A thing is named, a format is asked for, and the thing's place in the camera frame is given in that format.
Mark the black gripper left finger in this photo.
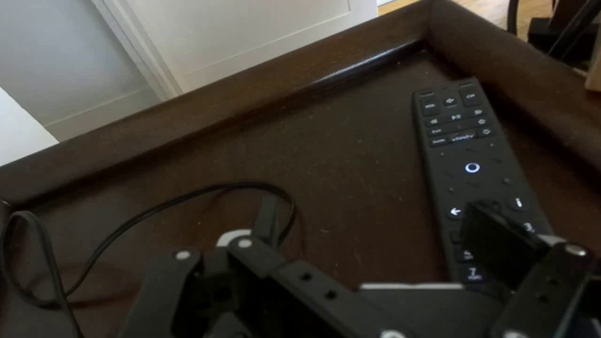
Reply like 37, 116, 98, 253
114, 227, 377, 338

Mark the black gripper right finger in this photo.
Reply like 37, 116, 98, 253
460, 198, 601, 338

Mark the black remote control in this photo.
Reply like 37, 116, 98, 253
411, 76, 552, 285

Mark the dark wooden side table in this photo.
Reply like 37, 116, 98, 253
0, 0, 601, 338

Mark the black cable bundle on table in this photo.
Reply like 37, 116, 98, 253
0, 180, 299, 338

